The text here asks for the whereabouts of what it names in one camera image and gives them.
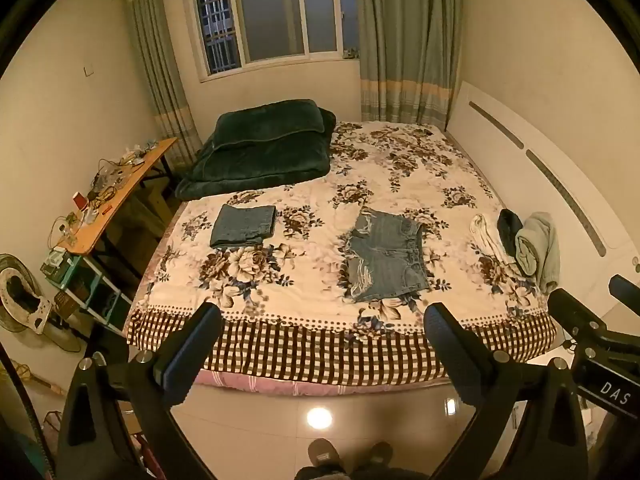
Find blue denim shorts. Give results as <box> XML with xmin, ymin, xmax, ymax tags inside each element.
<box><xmin>342</xmin><ymin>208</ymin><xmax>432</xmax><ymax>303</ymax></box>

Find cream white garment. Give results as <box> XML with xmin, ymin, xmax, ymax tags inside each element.
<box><xmin>471</xmin><ymin>213</ymin><xmax>516</xmax><ymax>266</ymax></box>

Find dark garment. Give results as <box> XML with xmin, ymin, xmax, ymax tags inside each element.
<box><xmin>497</xmin><ymin>208</ymin><xmax>524</xmax><ymax>258</ymax></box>

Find folded dark jeans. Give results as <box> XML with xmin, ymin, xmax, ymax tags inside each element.
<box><xmin>210</xmin><ymin>204</ymin><xmax>277</xmax><ymax>249</ymax></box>

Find tangle of cables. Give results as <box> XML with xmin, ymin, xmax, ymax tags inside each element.
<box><xmin>89</xmin><ymin>159</ymin><xmax>132</xmax><ymax>202</ymax></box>

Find white floor fan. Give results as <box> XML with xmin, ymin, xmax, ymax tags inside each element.
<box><xmin>0</xmin><ymin>254</ymin><xmax>82</xmax><ymax>353</ymax></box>

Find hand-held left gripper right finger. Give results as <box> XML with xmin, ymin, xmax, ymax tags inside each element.
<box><xmin>424</xmin><ymin>302</ymin><xmax>589</xmax><ymax>480</ymax></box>

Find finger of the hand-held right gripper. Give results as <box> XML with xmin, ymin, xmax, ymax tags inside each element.
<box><xmin>547</xmin><ymin>287</ymin><xmax>609</xmax><ymax>335</ymax></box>
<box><xmin>608</xmin><ymin>274</ymin><xmax>640</xmax><ymax>307</ymax></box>

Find bed with floral cover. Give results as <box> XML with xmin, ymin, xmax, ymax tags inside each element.
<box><xmin>125</xmin><ymin>120</ymin><xmax>558</xmax><ymax>386</ymax></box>

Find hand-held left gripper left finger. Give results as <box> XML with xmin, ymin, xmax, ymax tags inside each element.
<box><xmin>57</xmin><ymin>302</ymin><xmax>224</xmax><ymax>480</ymax></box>

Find person's left shoe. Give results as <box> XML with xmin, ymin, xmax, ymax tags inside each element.
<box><xmin>307</xmin><ymin>438</ymin><xmax>342</xmax><ymax>476</ymax></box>

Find wooden folding table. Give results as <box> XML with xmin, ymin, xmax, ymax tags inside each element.
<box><xmin>57</xmin><ymin>137</ymin><xmax>179</xmax><ymax>281</ymax></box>

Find green striped curtain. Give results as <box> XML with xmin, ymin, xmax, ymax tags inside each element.
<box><xmin>354</xmin><ymin>0</ymin><xmax>463</xmax><ymax>130</ymax></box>
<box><xmin>122</xmin><ymin>0</ymin><xmax>203</xmax><ymax>171</ymax></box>

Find person's shoe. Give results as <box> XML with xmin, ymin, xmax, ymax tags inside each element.
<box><xmin>367</xmin><ymin>441</ymin><xmax>394</xmax><ymax>472</ymax></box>
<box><xmin>307</xmin><ymin>438</ymin><xmax>342</xmax><ymax>476</ymax></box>

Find teal storage shelf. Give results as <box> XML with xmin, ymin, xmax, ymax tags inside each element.
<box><xmin>42</xmin><ymin>249</ymin><xmax>134</xmax><ymax>336</ymax></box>

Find pink striped mattress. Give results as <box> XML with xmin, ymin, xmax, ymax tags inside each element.
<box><xmin>194</xmin><ymin>369</ymin><xmax>453</xmax><ymax>397</ymax></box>

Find window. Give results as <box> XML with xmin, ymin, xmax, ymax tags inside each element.
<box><xmin>189</xmin><ymin>0</ymin><xmax>361</xmax><ymax>82</ymax></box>

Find light green garment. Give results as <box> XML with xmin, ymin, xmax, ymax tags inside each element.
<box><xmin>515</xmin><ymin>211</ymin><xmax>561</xmax><ymax>295</ymax></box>

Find dark green quilt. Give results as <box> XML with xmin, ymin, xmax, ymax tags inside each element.
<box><xmin>175</xmin><ymin>99</ymin><xmax>337</xmax><ymax>200</ymax></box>

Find white headboard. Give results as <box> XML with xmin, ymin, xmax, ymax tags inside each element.
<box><xmin>446</xmin><ymin>81</ymin><xmax>640</xmax><ymax>311</ymax></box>

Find person's right shoe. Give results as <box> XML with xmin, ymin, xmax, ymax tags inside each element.
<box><xmin>367</xmin><ymin>441</ymin><xmax>394</xmax><ymax>472</ymax></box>

